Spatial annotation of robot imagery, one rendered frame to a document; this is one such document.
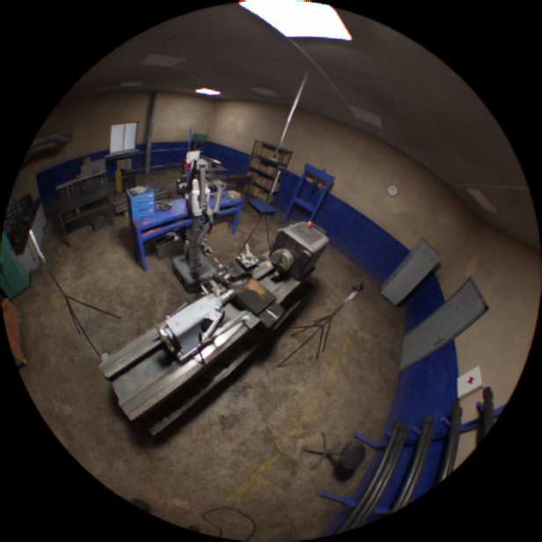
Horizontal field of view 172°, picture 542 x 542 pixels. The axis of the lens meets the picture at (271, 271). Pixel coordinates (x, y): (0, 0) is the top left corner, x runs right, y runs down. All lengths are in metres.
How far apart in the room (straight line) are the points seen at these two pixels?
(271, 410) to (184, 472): 1.34
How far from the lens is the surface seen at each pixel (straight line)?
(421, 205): 5.08
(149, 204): 2.89
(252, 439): 2.39
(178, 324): 1.30
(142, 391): 1.56
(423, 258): 4.82
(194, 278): 2.73
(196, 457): 2.39
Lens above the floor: 2.31
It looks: 41 degrees down
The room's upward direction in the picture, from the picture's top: 24 degrees clockwise
